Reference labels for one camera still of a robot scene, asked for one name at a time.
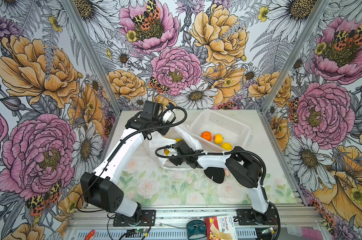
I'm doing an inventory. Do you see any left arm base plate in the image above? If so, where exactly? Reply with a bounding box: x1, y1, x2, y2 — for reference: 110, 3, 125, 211
113, 210, 156, 227

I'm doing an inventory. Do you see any peach toy fruit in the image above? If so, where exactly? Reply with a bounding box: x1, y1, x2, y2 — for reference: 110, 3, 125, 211
213, 134, 224, 145

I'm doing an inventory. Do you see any teal round tape dispenser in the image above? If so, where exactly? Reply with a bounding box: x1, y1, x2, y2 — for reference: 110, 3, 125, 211
186, 220, 207, 240

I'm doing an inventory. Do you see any white plastic mesh basket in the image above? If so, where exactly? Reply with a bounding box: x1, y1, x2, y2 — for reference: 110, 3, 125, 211
189, 110, 251, 152

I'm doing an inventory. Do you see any red handled tool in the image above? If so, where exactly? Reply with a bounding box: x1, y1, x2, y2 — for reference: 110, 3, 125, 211
84, 230, 96, 240

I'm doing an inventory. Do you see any red white bandage box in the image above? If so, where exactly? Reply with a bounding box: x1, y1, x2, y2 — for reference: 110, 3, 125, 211
204, 215, 238, 240

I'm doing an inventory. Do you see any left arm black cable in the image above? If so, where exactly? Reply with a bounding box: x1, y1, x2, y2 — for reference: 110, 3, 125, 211
75, 106, 188, 214

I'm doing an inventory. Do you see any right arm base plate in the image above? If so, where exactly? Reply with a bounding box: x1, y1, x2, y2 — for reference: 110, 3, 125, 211
236, 206, 280, 226

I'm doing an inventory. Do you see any aluminium corner post left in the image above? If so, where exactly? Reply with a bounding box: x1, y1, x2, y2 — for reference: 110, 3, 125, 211
62, 1, 121, 116

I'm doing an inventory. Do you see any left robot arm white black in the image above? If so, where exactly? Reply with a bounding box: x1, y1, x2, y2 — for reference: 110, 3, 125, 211
80, 101, 175, 222

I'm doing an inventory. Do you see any white plastic bag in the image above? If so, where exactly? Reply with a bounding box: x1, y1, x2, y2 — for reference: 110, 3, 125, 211
143, 124, 203, 171

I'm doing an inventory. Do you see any orange toy orange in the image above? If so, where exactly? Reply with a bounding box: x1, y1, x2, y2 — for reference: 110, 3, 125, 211
201, 132, 212, 142

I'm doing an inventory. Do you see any pink transparent packet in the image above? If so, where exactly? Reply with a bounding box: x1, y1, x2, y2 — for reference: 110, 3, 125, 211
287, 225, 324, 240

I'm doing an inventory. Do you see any aluminium corner post right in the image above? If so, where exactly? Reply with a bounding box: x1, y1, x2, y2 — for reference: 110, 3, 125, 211
260, 0, 329, 114

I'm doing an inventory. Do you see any aluminium corner post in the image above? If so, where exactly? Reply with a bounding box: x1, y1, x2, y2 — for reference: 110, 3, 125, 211
62, 1, 121, 116
260, 0, 329, 114

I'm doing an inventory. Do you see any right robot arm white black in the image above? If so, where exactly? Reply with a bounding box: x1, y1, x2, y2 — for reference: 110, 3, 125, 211
165, 140, 270, 225

